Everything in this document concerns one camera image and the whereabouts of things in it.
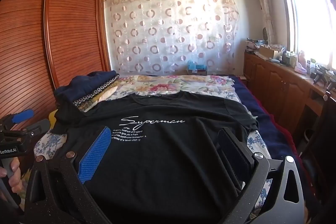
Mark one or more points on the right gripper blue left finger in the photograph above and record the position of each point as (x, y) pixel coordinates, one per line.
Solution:
(91, 154)

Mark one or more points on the navy blue blanket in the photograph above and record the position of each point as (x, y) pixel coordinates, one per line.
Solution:
(271, 139)

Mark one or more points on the person left hand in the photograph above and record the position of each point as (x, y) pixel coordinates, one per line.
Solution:
(15, 181)

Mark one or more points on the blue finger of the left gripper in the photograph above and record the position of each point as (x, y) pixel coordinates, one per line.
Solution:
(22, 116)

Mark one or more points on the black printed t-shirt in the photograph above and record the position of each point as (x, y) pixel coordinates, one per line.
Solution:
(164, 163)

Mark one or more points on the navy folded garment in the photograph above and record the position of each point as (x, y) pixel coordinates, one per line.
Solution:
(80, 86)

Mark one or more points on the blue floral white bedsheet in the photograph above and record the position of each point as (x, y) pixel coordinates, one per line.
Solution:
(50, 143)

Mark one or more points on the colourful floral quilt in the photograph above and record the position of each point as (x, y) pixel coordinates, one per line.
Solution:
(159, 85)

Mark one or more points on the yellow pillow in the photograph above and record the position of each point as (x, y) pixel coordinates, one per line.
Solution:
(52, 119)

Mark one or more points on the teal item on box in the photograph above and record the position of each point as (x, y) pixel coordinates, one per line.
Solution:
(195, 69)

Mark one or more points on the wooden sideboard cabinet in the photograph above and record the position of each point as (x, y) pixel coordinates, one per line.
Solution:
(294, 100)

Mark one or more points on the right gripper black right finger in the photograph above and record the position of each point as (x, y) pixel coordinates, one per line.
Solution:
(236, 157)

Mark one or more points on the yellow folded cloth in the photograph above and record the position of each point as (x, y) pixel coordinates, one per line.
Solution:
(92, 102)

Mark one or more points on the cardboard box on cabinet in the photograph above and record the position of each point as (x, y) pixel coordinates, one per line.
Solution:
(269, 53)

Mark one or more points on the sheer circle patterned curtain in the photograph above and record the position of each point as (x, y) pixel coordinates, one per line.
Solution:
(159, 37)

